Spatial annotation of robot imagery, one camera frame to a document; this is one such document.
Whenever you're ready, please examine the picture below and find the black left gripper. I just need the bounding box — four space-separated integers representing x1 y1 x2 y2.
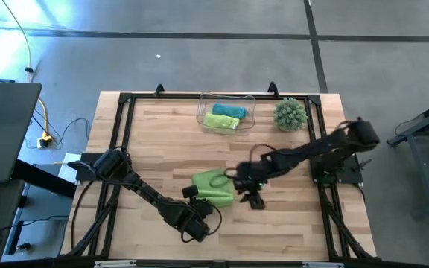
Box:
175 200 215 243

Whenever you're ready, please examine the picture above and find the clear plastic basket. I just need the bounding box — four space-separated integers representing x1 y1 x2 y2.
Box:
196 92 257 135

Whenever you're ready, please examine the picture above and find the dark desk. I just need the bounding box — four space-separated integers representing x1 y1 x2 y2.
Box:
0 159 77 261

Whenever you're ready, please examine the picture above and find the lime green microfiber towel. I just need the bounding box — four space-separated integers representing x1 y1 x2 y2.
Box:
203 112 241 135

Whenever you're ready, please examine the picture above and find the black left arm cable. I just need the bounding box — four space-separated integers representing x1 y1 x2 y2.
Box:
179 202 223 243

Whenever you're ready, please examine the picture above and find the yellow power cable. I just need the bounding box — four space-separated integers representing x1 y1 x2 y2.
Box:
0 0 54 149

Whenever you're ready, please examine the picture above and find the black aluminium table frame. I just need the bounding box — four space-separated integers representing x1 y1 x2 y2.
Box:
63 91 378 261

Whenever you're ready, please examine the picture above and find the green towel with white tag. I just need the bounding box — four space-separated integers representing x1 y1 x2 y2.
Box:
191 167 235 208

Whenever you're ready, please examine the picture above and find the black floor cable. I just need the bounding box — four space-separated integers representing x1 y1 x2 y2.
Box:
24 117 91 150

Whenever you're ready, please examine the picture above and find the green potted plant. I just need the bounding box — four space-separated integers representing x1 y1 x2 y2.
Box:
273 97 308 132

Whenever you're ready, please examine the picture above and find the grey laptop lid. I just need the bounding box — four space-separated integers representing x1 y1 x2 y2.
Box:
0 82 43 185

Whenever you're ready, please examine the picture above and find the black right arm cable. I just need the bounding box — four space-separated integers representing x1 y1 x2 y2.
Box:
209 143 279 189

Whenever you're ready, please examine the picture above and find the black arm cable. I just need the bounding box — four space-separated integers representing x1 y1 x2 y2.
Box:
209 143 279 189
179 202 223 243

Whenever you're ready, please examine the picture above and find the silver frame bracket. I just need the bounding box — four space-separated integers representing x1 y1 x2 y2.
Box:
94 259 137 268
302 261 345 268

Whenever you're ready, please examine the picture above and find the teal microfiber towel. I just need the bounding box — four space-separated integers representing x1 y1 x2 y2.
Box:
212 102 248 120

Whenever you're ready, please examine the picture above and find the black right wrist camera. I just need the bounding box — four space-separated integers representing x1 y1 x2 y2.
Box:
240 191 266 211

